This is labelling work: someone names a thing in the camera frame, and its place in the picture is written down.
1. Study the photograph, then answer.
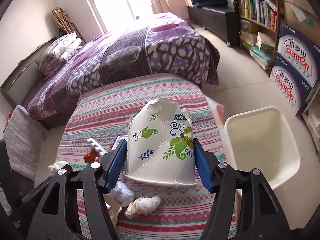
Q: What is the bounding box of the orange peel piece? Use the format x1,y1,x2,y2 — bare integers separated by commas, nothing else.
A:
83,147,99,163

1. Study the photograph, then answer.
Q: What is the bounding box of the white floral paper cup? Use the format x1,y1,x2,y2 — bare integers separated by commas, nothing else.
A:
124,99,196,188

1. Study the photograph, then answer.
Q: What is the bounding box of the cream plastic trash bin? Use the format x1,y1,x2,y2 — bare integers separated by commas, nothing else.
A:
225,106,301,189

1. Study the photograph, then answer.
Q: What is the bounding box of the crumpled white paper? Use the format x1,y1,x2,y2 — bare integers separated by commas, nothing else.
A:
108,180,135,207

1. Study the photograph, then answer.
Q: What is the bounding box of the white foam comb strip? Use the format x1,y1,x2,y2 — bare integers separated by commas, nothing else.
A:
87,138,106,157

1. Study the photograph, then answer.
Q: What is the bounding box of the crumpled tissue orange stained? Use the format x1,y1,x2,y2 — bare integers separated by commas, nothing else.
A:
125,196,162,219

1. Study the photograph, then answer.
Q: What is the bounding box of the patterned pink tablecloth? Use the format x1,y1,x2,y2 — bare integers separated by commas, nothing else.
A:
56,74,235,239

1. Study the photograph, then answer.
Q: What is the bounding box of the crumpled white tissue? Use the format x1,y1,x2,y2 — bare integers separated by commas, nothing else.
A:
48,161,68,177

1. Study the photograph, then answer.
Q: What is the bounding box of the grey checked cloth cover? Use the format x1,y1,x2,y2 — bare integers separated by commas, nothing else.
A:
3,105,48,181

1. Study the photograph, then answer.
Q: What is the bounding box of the lower blue Ganten box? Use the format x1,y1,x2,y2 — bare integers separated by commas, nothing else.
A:
270,57,311,115

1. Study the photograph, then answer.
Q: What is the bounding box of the blue ganten box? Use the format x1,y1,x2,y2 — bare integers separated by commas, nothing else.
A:
270,57,311,115
277,22,319,88

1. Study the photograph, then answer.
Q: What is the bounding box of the purple patterned bed quilt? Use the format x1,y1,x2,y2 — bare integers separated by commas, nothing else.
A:
27,12,220,120

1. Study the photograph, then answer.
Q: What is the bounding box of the dark grey bed headboard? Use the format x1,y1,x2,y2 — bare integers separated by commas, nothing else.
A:
1,38,56,108

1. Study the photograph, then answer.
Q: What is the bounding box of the folded white floral duvet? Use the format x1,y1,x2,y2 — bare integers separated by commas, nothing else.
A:
39,33,82,77

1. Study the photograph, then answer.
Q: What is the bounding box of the dark storage bench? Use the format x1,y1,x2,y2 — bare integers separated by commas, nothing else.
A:
187,7,240,47

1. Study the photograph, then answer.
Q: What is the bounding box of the upper blue Ganten box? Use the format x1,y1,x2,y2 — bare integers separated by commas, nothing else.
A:
277,22,319,88

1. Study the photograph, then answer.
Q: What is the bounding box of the plaid folding chair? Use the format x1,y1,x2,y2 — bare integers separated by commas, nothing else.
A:
52,7,86,45

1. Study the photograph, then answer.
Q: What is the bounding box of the window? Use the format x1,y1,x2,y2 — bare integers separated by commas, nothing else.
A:
89,0,153,31

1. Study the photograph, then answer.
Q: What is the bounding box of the wooden bookshelf with books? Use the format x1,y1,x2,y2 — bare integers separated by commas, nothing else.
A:
238,0,281,74

